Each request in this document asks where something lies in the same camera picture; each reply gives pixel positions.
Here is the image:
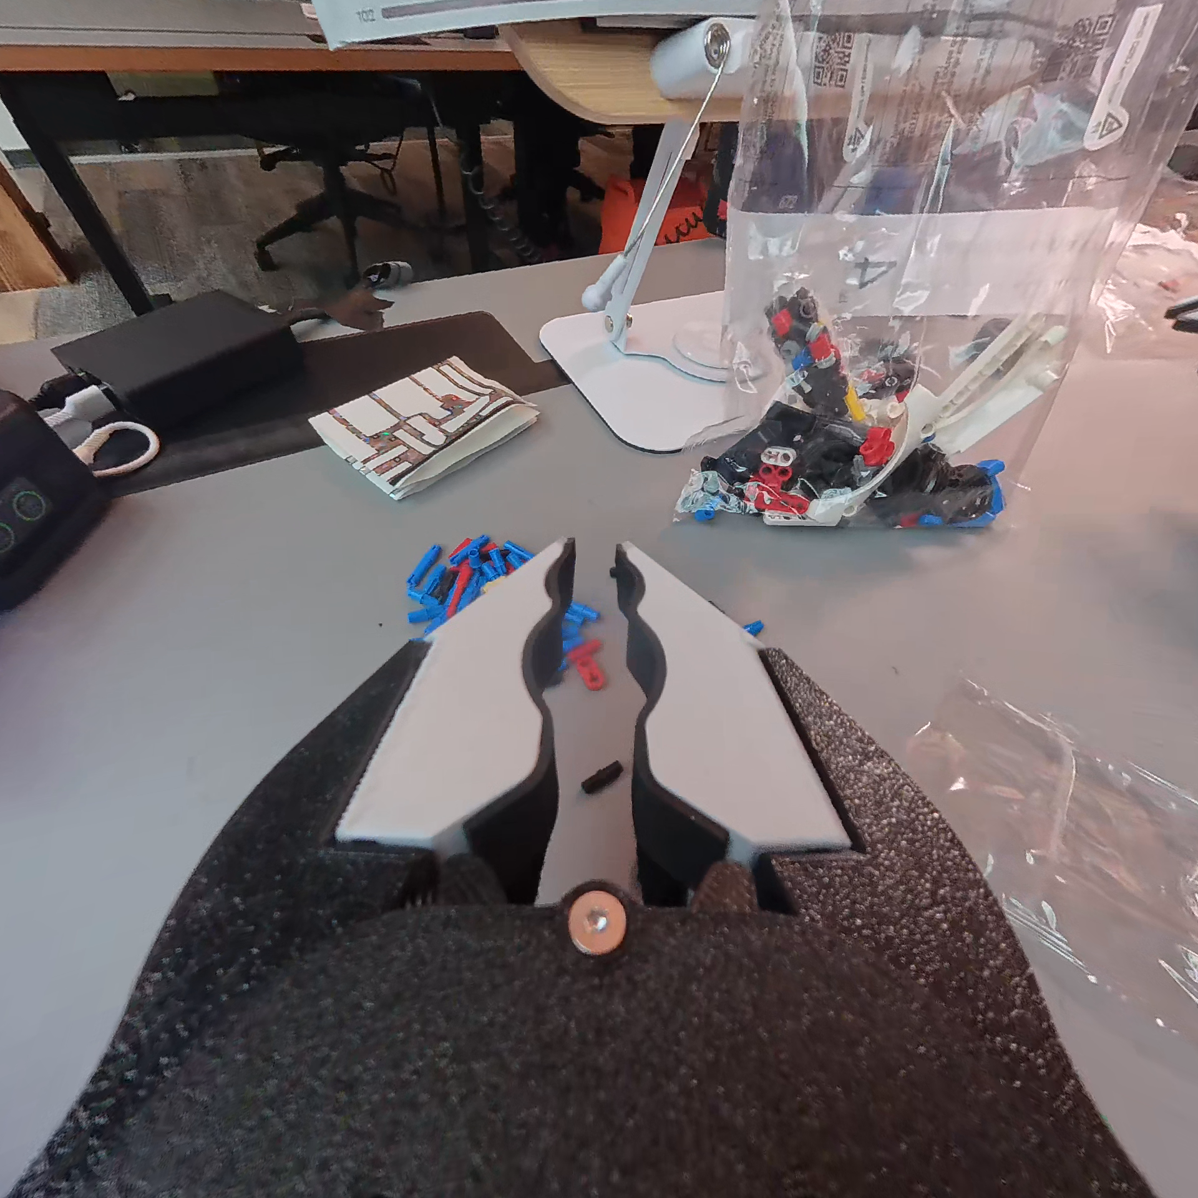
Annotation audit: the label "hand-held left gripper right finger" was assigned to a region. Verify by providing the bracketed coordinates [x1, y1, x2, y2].
[609, 541, 853, 906]

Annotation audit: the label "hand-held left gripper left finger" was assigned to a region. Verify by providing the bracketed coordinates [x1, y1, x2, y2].
[335, 538, 579, 906]

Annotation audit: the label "pile of blue toy pins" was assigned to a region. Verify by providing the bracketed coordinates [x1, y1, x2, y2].
[405, 535, 605, 692]

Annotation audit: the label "small clear plastic bag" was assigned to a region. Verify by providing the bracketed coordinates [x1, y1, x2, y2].
[903, 669, 1198, 1017]

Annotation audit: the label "grey desk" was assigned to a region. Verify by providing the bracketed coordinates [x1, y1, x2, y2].
[0, 160, 1198, 1181]

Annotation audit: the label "black desk mat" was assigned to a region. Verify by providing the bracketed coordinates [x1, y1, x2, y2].
[140, 311, 568, 488]

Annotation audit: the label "scattered loose toy pins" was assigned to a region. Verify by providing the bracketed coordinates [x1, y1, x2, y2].
[580, 618, 766, 797]

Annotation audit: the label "folded printed paper sheet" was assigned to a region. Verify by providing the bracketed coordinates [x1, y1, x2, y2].
[310, 355, 541, 502]

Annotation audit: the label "heap of toy brick parts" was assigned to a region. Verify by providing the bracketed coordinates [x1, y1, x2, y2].
[676, 288, 1068, 533]

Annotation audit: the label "white adjustable stand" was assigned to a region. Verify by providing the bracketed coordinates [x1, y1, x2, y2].
[539, 23, 783, 455]

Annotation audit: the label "black device with green lights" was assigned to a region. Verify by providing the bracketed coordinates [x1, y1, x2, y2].
[0, 388, 111, 612]

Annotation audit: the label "black rectangular box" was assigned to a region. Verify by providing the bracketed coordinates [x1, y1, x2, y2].
[51, 290, 302, 434]

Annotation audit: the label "orange bag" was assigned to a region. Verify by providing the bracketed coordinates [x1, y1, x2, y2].
[599, 175, 726, 253]

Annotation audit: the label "black office chair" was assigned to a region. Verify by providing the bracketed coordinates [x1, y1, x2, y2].
[254, 140, 441, 291]

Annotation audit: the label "large clear plastic bag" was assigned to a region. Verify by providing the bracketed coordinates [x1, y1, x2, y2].
[673, 0, 1167, 535]

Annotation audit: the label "crumpled clear plastic wrap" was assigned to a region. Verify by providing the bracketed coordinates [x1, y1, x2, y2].
[1104, 210, 1198, 324]

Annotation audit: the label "light wooden board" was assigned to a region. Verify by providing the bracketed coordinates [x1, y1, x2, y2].
[501, 20, 750, 126]

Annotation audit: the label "open instruction booklet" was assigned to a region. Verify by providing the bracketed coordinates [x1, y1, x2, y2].
[314, 0, 762, 50]

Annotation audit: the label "white braided cable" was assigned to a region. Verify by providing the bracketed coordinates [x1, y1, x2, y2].
[33, 388, 163, 481]

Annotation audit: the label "black coiled cable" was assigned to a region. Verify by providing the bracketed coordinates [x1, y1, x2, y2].
[459, 131, 539, 268]

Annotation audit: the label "wooden table with black frame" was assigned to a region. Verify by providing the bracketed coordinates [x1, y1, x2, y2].
[0, 26, 525, 315]

